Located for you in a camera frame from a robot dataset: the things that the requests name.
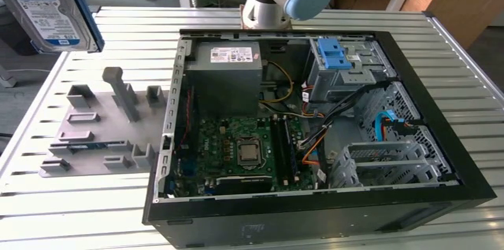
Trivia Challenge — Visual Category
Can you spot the hard disk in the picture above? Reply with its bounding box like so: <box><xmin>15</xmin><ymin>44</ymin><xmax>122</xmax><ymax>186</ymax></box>
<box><xmin>7</xmin><ymin>0</ymin><xmax>106</xmax><ymax>54</ymax></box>

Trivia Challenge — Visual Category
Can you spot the red power wire black connector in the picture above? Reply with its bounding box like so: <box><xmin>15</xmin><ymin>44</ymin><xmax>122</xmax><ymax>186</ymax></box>
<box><xmin>385</xmin><ymin>117</ymin><xmax>423</xmax><ymax>136</ymax></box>

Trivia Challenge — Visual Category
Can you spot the metal disk bay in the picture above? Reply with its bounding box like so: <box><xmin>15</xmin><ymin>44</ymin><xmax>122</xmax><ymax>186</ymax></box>
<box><xmin>329</xmin><ymin>139</ymin><xmax>452</xmax><ymax>189</ymax></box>

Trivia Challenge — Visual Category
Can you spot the grey metal foot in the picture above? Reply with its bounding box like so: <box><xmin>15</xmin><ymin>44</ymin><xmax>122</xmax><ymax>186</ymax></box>
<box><xmin>0</xmin><ymin>65</ymin><xmax>19</xmax><ymax>88</ymax></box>

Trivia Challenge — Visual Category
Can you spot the grey parts rack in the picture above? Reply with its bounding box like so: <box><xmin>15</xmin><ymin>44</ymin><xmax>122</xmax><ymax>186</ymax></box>
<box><xmin>39</xmin><ymin>66</ymin><xmax>170</xmax><ymax>179</ymax></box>

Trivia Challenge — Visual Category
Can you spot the green RAM stick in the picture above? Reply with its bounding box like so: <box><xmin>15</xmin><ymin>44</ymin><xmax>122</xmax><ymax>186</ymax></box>
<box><xmin>66</xmin><ymin>142</ymin><xmax>110</xmax><ymax>150</ymax></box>

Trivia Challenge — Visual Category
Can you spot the grey power supply unit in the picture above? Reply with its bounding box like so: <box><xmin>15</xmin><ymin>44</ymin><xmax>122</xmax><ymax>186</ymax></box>
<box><xmin>185</xmin><ymin>40</ymin><xmax>264</xmax><ymax>118</ymax></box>

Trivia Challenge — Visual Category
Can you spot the green motherboard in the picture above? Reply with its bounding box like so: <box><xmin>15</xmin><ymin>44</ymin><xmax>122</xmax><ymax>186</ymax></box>
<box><xmin>169</xmin><ymin>116</ymin><xmax>316</xmax><ymax>196</ymax></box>

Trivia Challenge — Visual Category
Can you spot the CPU socket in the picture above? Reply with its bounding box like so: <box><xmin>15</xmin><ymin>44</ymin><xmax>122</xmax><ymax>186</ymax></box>
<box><xmin>236</xmin><ymin>136</ymin><xmax>265</xmax><ymax>172</ymax></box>

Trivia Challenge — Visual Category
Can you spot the silver CPU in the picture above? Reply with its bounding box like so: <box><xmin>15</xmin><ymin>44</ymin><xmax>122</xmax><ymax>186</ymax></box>
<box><xmin>238</xmin><ymin>143</ymin><xmax>262</xmax><ymax>164</ymax></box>

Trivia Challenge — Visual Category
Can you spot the blue plastic drive latch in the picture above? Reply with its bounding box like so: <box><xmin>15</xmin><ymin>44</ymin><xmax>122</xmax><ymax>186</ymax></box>
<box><xmin>317</xmin><ymin>37</ymin><xmax>352</xmax><ymax>70</ymax></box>

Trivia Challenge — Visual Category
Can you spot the black RAM slot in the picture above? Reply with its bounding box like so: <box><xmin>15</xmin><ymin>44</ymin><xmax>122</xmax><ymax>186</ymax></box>
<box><xmin>273</xmin><ymin>116</ymin><xmax>290</xmax><ymax>185</ymax></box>

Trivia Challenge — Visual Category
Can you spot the black graphics card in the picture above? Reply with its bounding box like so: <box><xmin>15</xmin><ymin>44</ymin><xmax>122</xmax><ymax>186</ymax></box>
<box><xmin>214</xmin><ymin>175</ymin><xmax>273</xmax><ymax>195</ymax></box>

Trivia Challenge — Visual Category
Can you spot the metal optical drive cage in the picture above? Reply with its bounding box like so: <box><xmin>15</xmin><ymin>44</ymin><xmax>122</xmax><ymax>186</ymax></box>
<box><xmin>306</xmin><ymin>37</ymin><xmax>397</xmax><ymax>105</ymax></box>

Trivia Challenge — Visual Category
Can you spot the black PC case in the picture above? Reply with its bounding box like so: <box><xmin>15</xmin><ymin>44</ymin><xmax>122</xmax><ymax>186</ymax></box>
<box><xmin>141</xmin><ymin>28</ymin><xmax>498</xmax><ymax>248</ymax></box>

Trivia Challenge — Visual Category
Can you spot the red twisted wire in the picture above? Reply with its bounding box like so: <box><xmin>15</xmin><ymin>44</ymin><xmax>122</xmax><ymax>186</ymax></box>
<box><xmin>179</xmin><ymin>87</ymin><xmax>194</xmax><ymax>148</ymax></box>

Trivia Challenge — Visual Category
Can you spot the yellow wire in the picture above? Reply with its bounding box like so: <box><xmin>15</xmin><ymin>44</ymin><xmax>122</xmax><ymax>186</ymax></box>
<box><xmin>260</xmin><ymin>61</ymin><xmax>294</xmax><ymax>104</ymax></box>

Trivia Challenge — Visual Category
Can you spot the multicoloured wire bundle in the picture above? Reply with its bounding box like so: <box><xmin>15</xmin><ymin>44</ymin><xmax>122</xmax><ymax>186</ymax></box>
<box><xmin>272</xmin><ymin>83</ymin><xmax>329</xmax><ymax>120</ymax></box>

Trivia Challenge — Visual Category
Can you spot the black wire bundle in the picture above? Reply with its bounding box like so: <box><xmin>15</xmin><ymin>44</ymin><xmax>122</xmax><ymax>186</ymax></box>
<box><xmin>302</xmin><ymin>80</ymin><xmax>395</xmax><ymax>150</ymax></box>

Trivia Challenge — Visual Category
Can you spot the orange wire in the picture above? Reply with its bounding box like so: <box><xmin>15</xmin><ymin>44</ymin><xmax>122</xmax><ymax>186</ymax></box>
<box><xmin>301</xmin><ymin>136</ymin><xmax>330</xmax><ymax>166</ymax></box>

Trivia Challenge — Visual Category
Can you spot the blue wire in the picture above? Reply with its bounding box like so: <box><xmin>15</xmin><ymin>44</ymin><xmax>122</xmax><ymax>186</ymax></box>
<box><xmin>373</xmin><ymin>110</ymin><xmax>395</xmax><ymax>144</ymax></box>

